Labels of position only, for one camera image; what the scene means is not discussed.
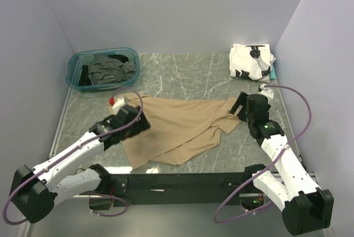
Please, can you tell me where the grey t shirt in basket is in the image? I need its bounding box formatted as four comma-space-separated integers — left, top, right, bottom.
88, 54, 136, 85

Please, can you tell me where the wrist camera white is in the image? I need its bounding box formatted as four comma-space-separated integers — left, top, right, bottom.
107, 96, 128, 115
258, 84, 274, 101

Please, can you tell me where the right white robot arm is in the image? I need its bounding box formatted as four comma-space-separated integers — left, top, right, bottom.
230, 90, 334, 236

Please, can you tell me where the white printed folded t shirt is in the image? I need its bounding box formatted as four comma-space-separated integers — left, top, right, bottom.
229, 44, 276, 83

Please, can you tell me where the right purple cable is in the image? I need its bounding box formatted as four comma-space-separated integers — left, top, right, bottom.
213, 84, 313, 224

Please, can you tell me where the teal plastic basket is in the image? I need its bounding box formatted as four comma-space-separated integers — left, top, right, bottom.
66, 48, 140, 92

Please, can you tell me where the tan t shirt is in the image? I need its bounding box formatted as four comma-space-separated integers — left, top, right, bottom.
122, 93, 241, 169

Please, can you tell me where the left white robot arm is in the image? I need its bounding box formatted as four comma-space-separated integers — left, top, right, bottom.
6, 105, 150, 223

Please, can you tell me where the aluminium frame rail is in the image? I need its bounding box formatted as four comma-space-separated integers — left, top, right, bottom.
16, 87, 332, 237

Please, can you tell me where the black garment in basket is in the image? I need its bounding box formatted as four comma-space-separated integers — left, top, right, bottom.
79, 54, 136, 86

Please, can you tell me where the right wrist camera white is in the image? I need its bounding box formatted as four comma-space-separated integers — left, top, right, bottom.
258, 84, 274, 101

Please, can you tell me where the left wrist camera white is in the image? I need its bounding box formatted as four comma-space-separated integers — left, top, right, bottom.
107, 96, 128, 115

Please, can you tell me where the purple cable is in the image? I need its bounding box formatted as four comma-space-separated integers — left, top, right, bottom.
213, 84, 313, 224
2, 87, 144, 224

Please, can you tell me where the black base beam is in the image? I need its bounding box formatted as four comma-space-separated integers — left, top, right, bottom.
94, 172, 251, 205

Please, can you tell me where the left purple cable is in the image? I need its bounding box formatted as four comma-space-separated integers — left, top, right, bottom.
2, 87, 144, 224

